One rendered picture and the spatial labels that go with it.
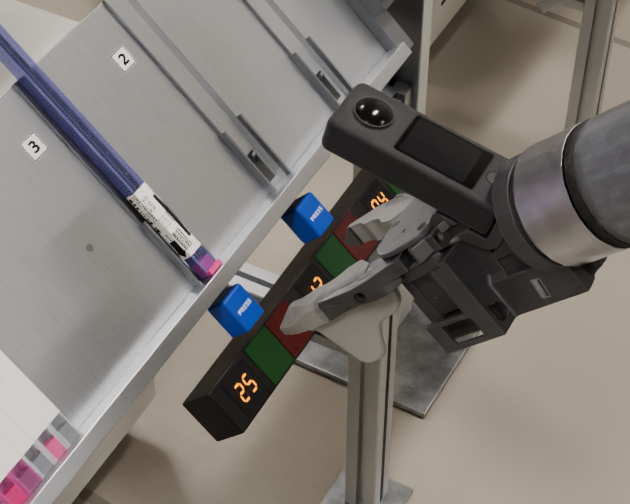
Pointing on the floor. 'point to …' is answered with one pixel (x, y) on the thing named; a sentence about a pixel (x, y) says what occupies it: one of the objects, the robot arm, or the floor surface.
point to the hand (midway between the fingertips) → (317, 272)
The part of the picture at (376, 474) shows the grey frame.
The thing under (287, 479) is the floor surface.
